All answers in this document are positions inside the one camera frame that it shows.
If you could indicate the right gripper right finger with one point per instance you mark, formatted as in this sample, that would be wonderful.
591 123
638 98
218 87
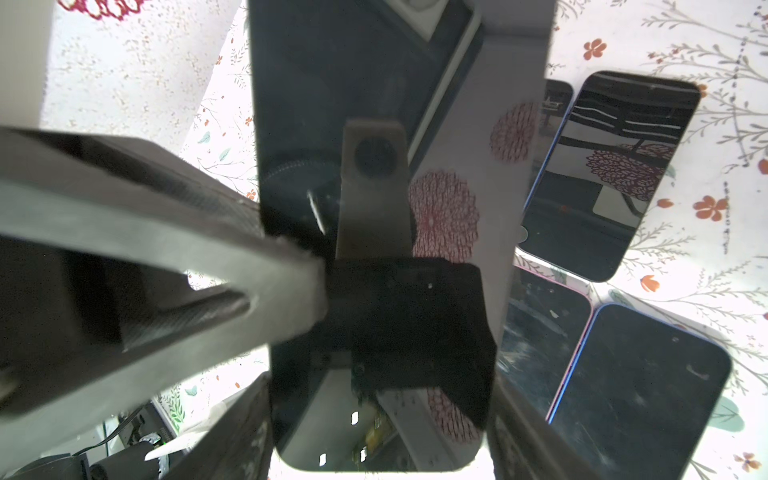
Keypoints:
523 445

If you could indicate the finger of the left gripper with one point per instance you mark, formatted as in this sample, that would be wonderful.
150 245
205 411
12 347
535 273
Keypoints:
125 270

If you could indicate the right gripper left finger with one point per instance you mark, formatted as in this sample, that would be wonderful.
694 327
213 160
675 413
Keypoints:
240 444

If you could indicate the phone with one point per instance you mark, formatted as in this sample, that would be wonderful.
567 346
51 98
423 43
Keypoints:
598 179
552 110
396 376
544 325
639 395

